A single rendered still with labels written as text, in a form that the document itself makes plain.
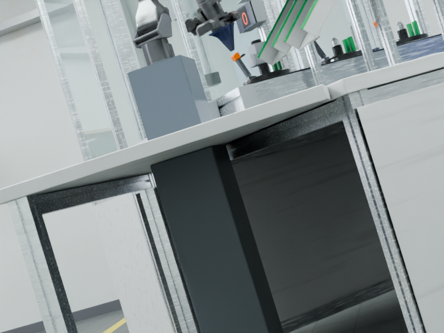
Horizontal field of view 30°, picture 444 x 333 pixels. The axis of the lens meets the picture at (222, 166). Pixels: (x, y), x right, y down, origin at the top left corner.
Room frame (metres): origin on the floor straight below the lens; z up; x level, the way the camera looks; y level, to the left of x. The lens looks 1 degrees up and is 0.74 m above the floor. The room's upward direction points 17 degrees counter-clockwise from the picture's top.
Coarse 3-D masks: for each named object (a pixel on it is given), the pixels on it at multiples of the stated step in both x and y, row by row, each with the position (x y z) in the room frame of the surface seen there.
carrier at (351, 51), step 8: (352, 32) 2.40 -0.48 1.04; (336, 40) 2.44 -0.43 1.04; (344, 40) 2.47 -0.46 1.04; (352, 40) 2.45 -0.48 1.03; (336, 48) 2.43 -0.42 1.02; (344, 48) 2.48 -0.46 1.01; (352, 48) 2.44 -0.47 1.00; (384, 48) 2.37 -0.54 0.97; (336, 56) 2.38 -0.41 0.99; (344, 56) 2.38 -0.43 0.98; (352, 56) 2.32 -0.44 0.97
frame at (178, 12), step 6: (174, 0) 3.08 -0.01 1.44; (174, 6) 3.10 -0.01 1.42; (174, 12) 3.11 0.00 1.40; (180, 12) 3.09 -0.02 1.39; (180, 18) 3.08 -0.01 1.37; (180, 24) 3.09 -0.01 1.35; (180, 30) 3.11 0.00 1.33; (186, 30) 3.09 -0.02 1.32; (186, 36) 3.08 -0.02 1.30; (186, 42) 3.09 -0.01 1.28; (186, 48) 3.10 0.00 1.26; (192, 54) 3.08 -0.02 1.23; (204, 90) 3.09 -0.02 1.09
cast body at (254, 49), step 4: (256, 40) 2.33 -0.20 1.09; (260, 40) 2.34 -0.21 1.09; (252, 44) 2.32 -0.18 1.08; (256, 44) 2.32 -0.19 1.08; (260, 44) 2.32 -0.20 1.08; (248, 48) 2.35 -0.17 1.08; (252, 48) 2.33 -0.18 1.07; (256, 48) 2.32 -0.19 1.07; (260, 48) 2.32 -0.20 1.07; (252, 52) 2.34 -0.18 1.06; (256, 52) 2.32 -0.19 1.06; (252, 56) 2.32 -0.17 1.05; (256, 56) 2.31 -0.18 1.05; (248, 60) 2.34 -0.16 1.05; (252, 60) 2.32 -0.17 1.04; (256, 60) 2.31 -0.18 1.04; (260, 60) 2.32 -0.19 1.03; (252, 64) 2.33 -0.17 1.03; (256, 64) 2.31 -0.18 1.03
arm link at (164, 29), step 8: (168, 16) 2.05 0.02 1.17; (160, 24) 2.01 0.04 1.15; (168, 24) 2.04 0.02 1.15; (136, 32) 2.06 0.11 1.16; (152, 32) 2.01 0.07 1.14; (160, 32) 2.00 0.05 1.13; (168, 32) 2.03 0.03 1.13; (136, 40) 2.04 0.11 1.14; (144, 40) 2.08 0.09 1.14; (152, 40) 2.02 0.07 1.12
